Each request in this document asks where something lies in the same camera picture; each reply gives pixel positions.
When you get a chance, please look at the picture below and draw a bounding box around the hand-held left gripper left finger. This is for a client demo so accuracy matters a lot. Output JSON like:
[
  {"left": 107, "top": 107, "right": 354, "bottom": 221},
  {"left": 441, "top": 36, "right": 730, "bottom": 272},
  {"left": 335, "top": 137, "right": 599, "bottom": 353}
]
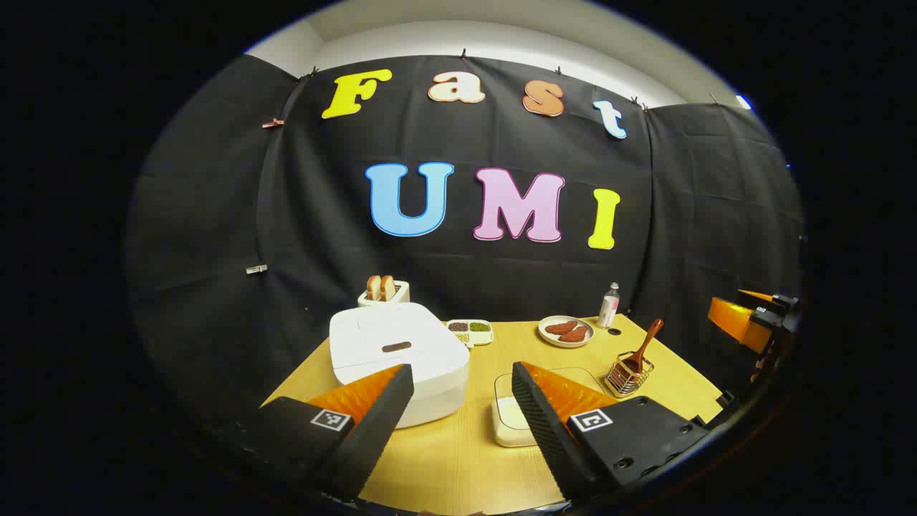
[{"left": 240, "top": 363, "right": 416, "bottom": 502}]

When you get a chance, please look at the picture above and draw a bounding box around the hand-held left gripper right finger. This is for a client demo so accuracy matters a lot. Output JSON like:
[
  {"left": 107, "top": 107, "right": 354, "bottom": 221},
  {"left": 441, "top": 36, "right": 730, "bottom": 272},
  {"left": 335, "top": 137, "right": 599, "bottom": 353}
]
[{"left": 511, "top": 360, "right": 710, "bottom": 502}]

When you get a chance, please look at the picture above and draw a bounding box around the brown wooden spoon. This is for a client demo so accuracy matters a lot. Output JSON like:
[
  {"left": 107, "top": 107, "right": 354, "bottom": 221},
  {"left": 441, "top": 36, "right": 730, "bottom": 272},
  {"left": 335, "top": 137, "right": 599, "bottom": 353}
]
[{"left": 627, "top": 318, "right": 665, "bottom": 373}]

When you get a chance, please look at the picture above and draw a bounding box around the metal wire chopstick holder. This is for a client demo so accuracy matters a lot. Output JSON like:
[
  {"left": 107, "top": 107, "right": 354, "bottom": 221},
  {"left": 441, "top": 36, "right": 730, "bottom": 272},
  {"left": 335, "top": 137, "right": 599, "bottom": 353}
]
[{"left": 604, "top": 351, "right": 655, "bottom": 398}]

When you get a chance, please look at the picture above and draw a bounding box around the white rice cooker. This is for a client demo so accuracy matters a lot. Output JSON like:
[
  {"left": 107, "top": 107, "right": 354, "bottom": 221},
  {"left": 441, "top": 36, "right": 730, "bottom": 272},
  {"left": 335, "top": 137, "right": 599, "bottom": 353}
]
[{"left": 330, "top": 302, "right": 471, "bottom": 429}]

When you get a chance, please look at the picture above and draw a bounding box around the white round plate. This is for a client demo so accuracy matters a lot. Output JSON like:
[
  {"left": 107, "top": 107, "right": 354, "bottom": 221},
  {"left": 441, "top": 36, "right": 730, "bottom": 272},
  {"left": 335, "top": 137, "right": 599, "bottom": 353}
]
[{"left": 537, "top": 315, "right": 595, "bottom": 349}]

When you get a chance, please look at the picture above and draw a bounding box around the white divided grain dish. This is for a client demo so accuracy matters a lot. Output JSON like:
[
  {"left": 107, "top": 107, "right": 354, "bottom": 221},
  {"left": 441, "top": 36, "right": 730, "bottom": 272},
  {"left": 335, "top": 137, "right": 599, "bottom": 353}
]
[{"left": 446, "top": 319, "right": 494, "bottom": 348}]

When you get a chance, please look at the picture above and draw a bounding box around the white toaster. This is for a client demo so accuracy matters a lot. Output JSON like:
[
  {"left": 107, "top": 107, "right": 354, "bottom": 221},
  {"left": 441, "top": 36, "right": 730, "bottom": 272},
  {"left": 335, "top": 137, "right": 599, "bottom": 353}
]
[{"left": 357, "top": 279, "right": 411, "bottom": 309}]

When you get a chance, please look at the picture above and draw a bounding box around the clear bottle with white label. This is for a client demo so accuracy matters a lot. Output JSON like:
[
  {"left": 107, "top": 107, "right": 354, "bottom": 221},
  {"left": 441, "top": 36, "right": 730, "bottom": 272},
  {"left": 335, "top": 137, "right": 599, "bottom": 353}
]
[{"left": 597, "top": 282, "right": 621, "bottom": 329}]

